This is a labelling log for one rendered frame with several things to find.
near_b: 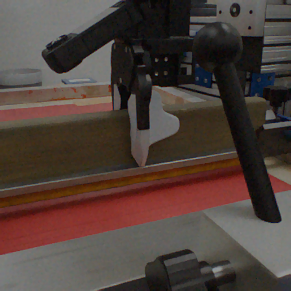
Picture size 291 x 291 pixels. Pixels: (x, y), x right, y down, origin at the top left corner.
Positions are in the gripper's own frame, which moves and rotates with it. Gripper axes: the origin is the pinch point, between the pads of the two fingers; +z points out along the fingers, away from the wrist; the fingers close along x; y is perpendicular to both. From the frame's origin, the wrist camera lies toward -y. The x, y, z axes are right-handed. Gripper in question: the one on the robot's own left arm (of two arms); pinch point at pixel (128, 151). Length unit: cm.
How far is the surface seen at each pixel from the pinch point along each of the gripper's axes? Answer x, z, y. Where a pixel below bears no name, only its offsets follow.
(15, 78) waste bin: 313, 38, 8
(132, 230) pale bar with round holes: -22.2, -3.3, -8.1
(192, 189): -3.7, 5.3, 7.5
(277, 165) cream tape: -1.7, 5.2, 23.5
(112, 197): -1.7, 5.3, -2.8
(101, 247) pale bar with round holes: -23.1, -3.3, -10.4
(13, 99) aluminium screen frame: 57, 4, -10
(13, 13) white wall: 367, -19, 17
